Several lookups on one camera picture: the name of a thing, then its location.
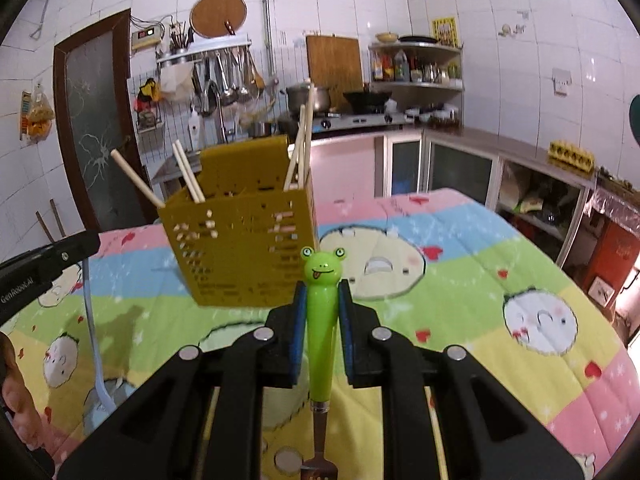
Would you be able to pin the corner shelf with bottles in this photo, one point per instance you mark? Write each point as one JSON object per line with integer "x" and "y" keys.
{"x": 423, "y": 78}

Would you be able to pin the hanging snack bag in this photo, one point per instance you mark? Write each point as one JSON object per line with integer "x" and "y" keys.
{"x": 36, "y": 115}

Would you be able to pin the red cabinet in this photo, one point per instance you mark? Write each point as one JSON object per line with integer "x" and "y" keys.
{"x": 611, "y": 262}

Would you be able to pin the green round wall board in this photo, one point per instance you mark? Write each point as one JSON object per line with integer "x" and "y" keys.
{"x": 634, "y": 118}

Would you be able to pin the person's left hand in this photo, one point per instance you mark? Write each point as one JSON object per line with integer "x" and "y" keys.
{"x": 26, "y": 421}

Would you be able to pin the white utensil wall rack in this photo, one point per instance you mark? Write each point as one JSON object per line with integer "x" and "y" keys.
{"x": 222, "y": 71}

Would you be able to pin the wooden chopstick upright in holder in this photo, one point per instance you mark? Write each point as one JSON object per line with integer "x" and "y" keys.
{"x": 187, "y": 173}

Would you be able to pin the green frog handle fork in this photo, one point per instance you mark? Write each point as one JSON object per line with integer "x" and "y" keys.
{"x": 322, "y": 274}

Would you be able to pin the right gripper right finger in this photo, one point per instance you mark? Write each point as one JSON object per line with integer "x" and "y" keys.
{"x": 444, "y": 414}

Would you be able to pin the yellow perforated utensil holder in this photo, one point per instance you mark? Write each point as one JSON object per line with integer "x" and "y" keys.
{"x": 240, "y": 246}

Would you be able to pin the kitchen counter cabinets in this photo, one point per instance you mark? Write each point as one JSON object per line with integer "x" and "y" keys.
{"x": 519, "y": 181}

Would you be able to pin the round woven mat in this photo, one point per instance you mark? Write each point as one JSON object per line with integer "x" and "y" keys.
{"x": 216, "y": 18}

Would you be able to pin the wooden chopstick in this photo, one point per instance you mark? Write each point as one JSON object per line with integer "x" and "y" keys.
{"x": 298, "y": 151}
{"x": 309, "y": 117}
{"x": 136, "y": 179}
{"x": 187, "y": 173}

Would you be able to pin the brown glass door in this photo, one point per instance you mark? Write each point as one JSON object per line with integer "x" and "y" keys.
{"x": 93, "y": 117}

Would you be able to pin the wooden cutting board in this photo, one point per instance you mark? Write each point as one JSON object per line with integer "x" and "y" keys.
{"x": 334, "y": 63}

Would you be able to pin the yellow egg tray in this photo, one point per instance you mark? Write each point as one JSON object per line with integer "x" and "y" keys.
{"x": 572, "y": 155}

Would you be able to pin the gas stove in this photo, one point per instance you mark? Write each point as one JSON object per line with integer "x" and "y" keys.
{"x": 340, "y": 122}

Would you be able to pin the white soap bottle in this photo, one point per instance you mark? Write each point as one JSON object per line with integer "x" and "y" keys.
{"x": 195, "y": 123}

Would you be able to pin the colourful cartoon quilt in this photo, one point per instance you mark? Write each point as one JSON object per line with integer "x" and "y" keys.
{"x": 438, "y": 268}

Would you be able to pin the wall electric switch box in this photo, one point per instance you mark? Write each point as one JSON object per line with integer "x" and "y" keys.
{"x": 148, "y": 37}

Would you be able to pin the steel cooking pot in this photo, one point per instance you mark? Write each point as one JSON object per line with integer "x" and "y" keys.
{"x": 296, "y": 95}

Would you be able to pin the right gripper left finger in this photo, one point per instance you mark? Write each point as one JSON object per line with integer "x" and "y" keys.
{"x": 200, "y": 414}

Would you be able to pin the black wok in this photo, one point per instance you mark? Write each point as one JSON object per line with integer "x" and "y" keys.
{"x": 367, "y": 102}

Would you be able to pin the yellow picture on shelf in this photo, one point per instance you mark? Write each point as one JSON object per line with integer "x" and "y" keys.
{"x": 445, "y": 31}

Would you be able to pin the wall power socket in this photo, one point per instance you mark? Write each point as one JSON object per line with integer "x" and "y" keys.
{"x": 561, "y": 80}

